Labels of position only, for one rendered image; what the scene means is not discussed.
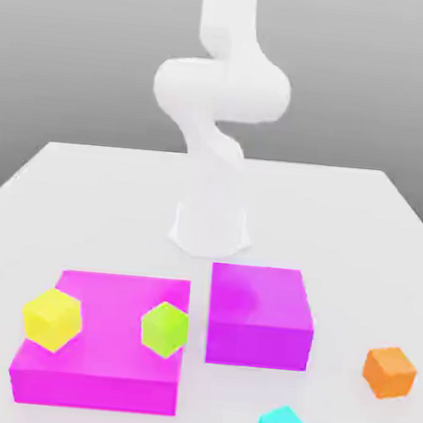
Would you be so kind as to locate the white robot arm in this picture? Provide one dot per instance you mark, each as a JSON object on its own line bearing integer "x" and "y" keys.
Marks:
{"x": 222, "y": 89}

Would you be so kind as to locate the small yellow cube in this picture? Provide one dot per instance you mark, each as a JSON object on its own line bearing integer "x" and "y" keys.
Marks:
{"x": 52, "y": 320}

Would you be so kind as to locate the large purple box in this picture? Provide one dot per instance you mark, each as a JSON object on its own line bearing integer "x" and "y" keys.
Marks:
{"x": 259, "y": 320}

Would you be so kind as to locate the large magenta box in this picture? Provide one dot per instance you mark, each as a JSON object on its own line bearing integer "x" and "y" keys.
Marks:
{"x": 112, "y": 351}

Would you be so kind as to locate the small orange cube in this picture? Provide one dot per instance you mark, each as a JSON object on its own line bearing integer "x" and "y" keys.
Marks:
{"x": 389, "y": 373}

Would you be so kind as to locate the small lime green cube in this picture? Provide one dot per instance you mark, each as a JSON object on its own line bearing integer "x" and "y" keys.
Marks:
{"x": 165, "y": 330}

